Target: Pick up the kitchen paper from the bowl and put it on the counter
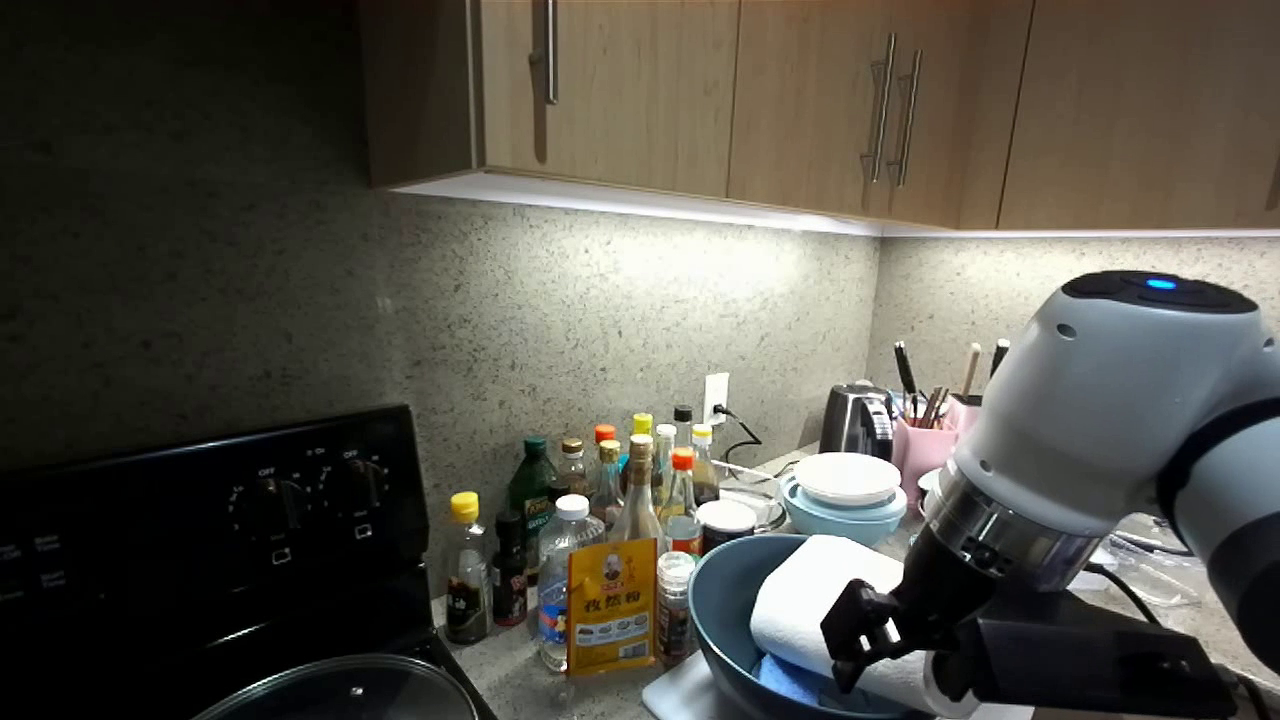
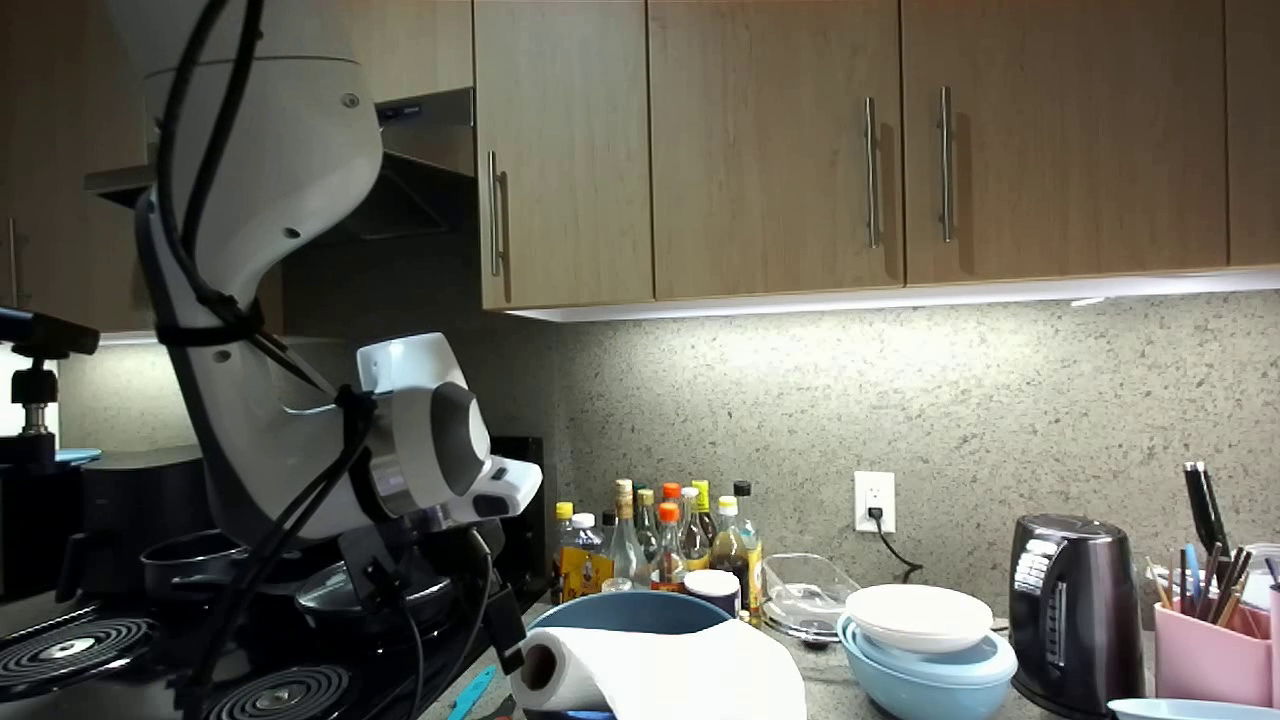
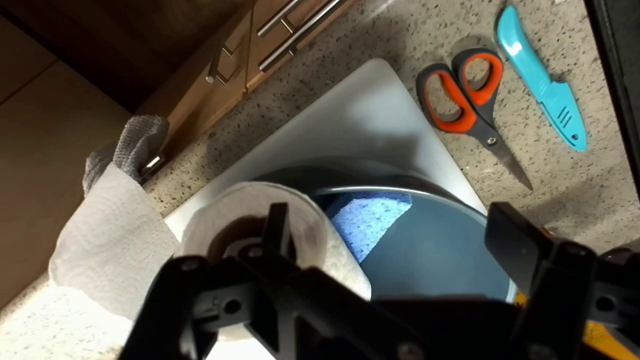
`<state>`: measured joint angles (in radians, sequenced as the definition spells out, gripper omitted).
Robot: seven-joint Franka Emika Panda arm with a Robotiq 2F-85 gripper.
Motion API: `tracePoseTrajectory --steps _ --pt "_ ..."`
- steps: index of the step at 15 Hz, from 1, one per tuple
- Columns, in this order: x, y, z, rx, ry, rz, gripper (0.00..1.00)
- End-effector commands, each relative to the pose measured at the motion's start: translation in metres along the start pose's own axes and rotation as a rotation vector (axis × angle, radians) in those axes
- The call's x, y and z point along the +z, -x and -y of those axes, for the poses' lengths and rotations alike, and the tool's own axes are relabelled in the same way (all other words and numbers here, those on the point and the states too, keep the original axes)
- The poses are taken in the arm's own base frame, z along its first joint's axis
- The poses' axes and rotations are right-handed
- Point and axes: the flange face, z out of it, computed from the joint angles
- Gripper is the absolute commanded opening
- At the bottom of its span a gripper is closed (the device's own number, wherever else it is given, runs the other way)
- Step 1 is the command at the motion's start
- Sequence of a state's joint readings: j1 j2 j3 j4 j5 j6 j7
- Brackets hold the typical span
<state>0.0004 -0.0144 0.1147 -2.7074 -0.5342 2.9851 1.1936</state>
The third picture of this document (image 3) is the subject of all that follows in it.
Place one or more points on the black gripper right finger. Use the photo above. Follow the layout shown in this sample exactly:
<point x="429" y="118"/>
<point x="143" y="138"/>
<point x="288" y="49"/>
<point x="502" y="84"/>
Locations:
<point x="515" y="248"/>

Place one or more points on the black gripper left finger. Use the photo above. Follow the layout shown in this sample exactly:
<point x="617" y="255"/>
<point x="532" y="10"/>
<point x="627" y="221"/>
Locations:
<point x="275" y="230"/>

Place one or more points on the white kitchen paper roll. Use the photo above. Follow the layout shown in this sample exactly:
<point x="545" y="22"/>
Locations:
<point x="112" y="253"/>

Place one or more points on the dark blue bowl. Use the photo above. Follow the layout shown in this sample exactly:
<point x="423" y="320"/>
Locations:
<point x="433" y="253"/>

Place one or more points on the blue sponge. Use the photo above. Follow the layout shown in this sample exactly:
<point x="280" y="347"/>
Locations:
<point x="367" y="223"/>

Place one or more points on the white cutting board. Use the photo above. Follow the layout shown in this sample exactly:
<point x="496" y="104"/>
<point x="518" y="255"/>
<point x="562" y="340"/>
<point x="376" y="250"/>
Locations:
<point x="360" y="121"/>

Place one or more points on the teal knife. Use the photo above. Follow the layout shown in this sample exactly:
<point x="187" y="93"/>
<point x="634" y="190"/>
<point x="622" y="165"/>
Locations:
<point x="552" y="100"/>

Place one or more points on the grey dish towel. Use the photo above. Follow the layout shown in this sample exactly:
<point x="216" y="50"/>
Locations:
<point x="137" y="143"/>

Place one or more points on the black stove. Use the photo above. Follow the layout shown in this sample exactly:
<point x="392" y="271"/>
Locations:
<point x="622" y="67"/>

